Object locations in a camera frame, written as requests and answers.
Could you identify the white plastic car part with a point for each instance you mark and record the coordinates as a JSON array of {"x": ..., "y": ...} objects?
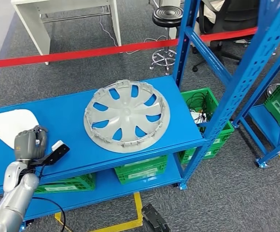
[{"x": 9, "y": 125}]

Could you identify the grey wheel hubcap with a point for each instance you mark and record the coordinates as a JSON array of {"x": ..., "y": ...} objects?
[{"x": 127, "y": 118}]

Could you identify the blue metal shelf rack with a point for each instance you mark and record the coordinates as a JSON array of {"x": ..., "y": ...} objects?
[
  {"x": 262, "y": 121},
  {"x": 65, "y": 121}
]

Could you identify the white desk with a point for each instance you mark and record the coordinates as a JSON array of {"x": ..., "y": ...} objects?
[{"x": 33, "y": 28}]

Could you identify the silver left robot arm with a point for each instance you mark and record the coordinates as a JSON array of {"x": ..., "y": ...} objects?
[{"x": 12, "y": 205}]

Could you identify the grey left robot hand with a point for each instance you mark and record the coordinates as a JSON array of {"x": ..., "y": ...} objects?
[{"x": 26, "y": 144}]

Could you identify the black round stool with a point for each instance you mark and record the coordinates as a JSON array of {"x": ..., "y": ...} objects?
[{"x": 167, "y": 16}]

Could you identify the black office chair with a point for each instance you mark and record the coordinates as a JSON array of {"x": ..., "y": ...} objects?
[{"x": 238, "y": 16}]

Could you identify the silver metal bowl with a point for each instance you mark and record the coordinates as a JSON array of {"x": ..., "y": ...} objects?
[{"x": 272, "y": 89}]

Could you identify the person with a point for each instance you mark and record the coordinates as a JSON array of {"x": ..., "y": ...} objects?
[{"x": 212, "y": 12}]

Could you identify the green plastic crate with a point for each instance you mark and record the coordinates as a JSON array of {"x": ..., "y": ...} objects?
[
  {"x": 81, "y": 182},
  {"x": 210, "y": 102},
  {"x": 278, "y": 105},
  {"x": 140, "y": 173}
]

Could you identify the red barrier tape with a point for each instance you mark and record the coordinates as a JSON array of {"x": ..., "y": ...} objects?
[{"x": 81, "y": 52}]

